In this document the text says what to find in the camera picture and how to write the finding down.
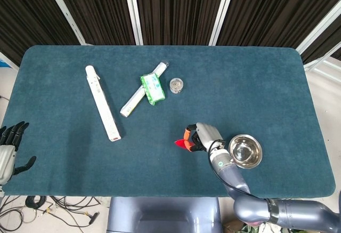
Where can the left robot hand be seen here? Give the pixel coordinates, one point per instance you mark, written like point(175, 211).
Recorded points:
point(8, 147)

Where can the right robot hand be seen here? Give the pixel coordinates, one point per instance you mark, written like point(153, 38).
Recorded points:
point(206, 135)

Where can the small red object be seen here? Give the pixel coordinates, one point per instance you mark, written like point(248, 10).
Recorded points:
point(180, 143)

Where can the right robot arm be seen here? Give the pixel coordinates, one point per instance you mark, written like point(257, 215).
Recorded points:
point(266, 206)

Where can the stainless steel bowl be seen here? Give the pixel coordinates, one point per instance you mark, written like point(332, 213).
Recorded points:
point(245, 151)

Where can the clear round jar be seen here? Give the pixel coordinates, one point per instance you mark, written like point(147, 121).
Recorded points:
point(176, 84)

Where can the green wet wipes pack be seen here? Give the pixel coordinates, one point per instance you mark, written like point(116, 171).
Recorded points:
point(153, 89)

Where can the teal table cloth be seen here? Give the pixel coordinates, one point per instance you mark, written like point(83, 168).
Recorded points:
point(133, 158)

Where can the white tube with clear cap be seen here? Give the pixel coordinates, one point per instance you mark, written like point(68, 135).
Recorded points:
point(138, 94)

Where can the grey robot torso base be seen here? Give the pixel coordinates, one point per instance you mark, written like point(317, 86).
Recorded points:
point(163, 214)

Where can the white power strip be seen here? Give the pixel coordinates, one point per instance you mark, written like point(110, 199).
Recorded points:
point(102, 105)

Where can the dark folding screen with frames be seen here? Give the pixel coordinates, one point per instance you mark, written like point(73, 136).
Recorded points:
point(170, 9)

